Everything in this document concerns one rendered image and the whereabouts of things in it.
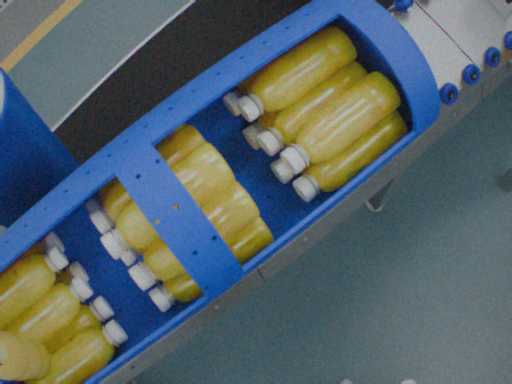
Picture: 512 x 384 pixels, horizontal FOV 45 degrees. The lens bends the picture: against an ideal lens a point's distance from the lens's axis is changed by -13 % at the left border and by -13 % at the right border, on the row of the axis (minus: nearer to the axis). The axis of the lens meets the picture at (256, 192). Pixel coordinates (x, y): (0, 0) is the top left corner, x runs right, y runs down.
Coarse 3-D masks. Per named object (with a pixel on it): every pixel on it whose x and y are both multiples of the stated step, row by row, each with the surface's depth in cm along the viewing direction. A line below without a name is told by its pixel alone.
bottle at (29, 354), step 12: (0, 336) 79; (12, 336) 81; (24, 336) 89; (0, 348) 76; (12, 348) 79; (24, 348) 82; (36, 348) 88; (0, 360) 76; (12, 360) 78; (24, 360) 81; (36, 360) 86; (48, 360) 92; (0, 372) 77; (12, 372) 78; (24, 372) 82; (36, 372) 87; (48, 372) 93
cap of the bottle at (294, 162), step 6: (288, 150) 103; (294, 150) 102; (282, 156) 104; (288, 156) 102; (294, 156) 102; (300, 156) 102; (288, 162) 103; (294, 162) 102; (300, 162) 102; (288, 168) 105; (294, 168) 102; (300, 168) 103
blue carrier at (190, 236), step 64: (320, 0) 103; (256, 64) 96; (384, 64) 110; (128, 128) 100; (64, 192) 94; (128, 192) 90; (256, 192) 118; (320, 192) 114; (0, 256) 90; (192, 256) 91; (256, 256) 100; (128, 320) 111
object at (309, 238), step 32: (416, 0) 132; (448, 0) 132; (480, 0) 132; (416, 32) 130; (448, 32) 130; (480, 32) 130; (448, 64) 128; (480, 64) 128; (480, 96) 133; (448, 128) 133; (320, 224) 124; (288, 256) 125; (256, 288) 126; (192, 320) 120; (160, 352) 121
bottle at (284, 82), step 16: (320, 32) 106; (336, 32) 105; (304, 48) 105; (320, 48) 104; (336, 48) 105; (352, 48) 105; (272, 64) 105; (288, 64) 104; (304, 64) 104; (320, 64) 104; (336, 64) 105; (256, 80) 105; (272, 80) 103; (288, 80) 103; (304, 80) 104; (320, 80) 106; (256, 96) 104; (272, 96) 103; (288, 96) 104
